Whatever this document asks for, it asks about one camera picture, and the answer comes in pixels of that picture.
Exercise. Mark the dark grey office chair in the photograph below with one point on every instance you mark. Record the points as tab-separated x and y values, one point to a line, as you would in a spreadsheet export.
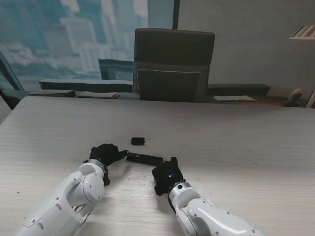
172	54

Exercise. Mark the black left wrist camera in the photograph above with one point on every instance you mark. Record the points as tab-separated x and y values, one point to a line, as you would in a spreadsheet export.
107	177

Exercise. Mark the grey slanted metal bar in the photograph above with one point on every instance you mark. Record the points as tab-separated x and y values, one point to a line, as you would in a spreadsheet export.
9	73

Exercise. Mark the light wooden board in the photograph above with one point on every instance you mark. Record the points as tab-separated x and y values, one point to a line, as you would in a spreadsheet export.
311	100

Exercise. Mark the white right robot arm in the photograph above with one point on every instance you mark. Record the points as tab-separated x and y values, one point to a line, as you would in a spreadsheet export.
204	214

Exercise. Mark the long dark bench cushion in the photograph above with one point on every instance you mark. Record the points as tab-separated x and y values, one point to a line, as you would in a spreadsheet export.
86	86

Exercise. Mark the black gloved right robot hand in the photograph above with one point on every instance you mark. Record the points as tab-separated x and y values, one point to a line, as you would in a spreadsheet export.
167	175

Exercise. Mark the dark window pillar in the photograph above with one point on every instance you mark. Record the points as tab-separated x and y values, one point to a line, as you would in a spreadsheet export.
176	14

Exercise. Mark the short dark bench cushion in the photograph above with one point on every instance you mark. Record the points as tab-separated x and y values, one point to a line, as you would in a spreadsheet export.
238	89

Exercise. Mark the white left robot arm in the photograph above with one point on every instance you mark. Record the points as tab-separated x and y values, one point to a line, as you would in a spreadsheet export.
69	194

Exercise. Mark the small desk ornament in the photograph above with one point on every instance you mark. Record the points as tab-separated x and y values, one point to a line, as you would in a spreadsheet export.
294	98

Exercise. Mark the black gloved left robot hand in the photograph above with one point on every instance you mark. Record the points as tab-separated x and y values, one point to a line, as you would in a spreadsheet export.
105	153

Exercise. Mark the black remote control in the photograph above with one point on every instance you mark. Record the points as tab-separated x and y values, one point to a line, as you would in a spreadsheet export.
145	159

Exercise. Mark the dark grey folder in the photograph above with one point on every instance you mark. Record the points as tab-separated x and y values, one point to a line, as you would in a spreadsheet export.
54	93

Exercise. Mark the white paper sheet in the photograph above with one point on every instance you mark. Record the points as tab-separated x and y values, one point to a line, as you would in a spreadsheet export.
233	98

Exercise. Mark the grey folder stack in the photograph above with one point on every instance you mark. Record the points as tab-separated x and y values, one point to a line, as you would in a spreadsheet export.
98	95

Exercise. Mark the black battery cover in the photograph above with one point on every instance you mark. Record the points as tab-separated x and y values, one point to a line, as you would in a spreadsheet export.
137	141

